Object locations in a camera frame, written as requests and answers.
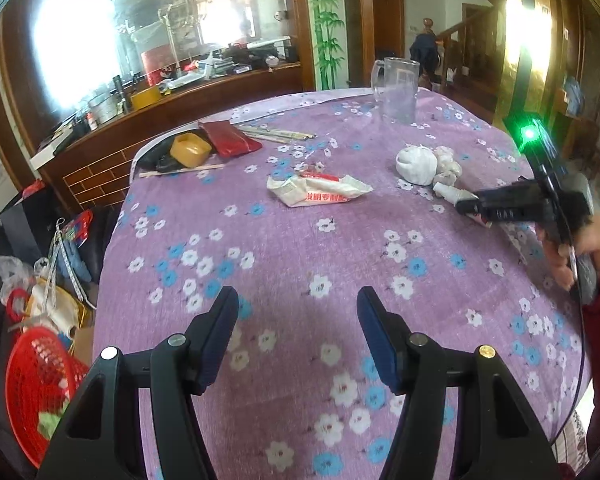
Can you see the dark bag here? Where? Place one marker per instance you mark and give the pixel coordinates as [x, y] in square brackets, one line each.
[27, 225]

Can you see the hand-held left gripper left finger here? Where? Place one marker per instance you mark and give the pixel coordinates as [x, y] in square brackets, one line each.
[219, 345]

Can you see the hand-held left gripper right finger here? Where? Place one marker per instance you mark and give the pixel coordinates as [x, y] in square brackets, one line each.
[380, 345]

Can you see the yellow box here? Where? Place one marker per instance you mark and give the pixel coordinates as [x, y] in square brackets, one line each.
[145, 97]

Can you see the wrapped chopsticks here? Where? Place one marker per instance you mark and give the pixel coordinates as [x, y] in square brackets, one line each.
[180, 171]
[275, 133]

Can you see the crumpled white wrapper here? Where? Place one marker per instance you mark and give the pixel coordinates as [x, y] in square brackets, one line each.
[320, 190]

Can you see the clear plastic bag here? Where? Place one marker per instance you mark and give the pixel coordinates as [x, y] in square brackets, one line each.
[12, 275]

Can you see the purple floral tablecloth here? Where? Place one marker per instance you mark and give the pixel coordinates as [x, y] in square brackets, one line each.
[305, 250]

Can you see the wooden stair railing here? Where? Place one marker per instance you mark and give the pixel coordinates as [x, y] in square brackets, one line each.
[472, 35]

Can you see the cardboard piece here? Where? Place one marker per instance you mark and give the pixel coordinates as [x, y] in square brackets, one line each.
[84, 345]

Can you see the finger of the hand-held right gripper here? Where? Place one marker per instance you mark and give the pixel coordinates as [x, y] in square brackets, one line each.
[505, 213]
[510, 194]

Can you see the wooden door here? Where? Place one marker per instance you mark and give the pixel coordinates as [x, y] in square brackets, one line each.
[387, 15]

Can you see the small crumpled white tissue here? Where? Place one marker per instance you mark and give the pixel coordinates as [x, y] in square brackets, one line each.
[447, 165]

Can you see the wooden brick-front counter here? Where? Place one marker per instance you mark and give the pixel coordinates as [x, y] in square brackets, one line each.
[110, 160]

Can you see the white plastic bag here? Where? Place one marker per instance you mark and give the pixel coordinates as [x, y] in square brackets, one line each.
[55, 310]

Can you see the clear glass pitcher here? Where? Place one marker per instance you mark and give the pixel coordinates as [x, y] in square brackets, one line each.
[397, 92]

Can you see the bamboo wall decal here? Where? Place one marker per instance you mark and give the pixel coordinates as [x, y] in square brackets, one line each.
[325, 25]

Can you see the dark red pouch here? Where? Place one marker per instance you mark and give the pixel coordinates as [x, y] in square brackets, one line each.
[230, 139]

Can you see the small white bottle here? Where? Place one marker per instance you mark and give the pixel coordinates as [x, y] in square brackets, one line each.
[447, 191]

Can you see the dark jacket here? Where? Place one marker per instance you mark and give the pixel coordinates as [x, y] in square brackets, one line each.
[425, 52]

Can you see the black hand fan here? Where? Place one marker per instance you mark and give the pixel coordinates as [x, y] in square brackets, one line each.
[155, 155]

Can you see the yellow tape roll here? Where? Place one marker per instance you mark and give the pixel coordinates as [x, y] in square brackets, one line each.
[190, 151]

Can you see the red plastic basket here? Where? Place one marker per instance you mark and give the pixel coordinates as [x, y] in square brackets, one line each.
[35, 385]

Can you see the blue and red packaging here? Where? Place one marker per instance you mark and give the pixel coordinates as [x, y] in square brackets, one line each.
[75, 240]

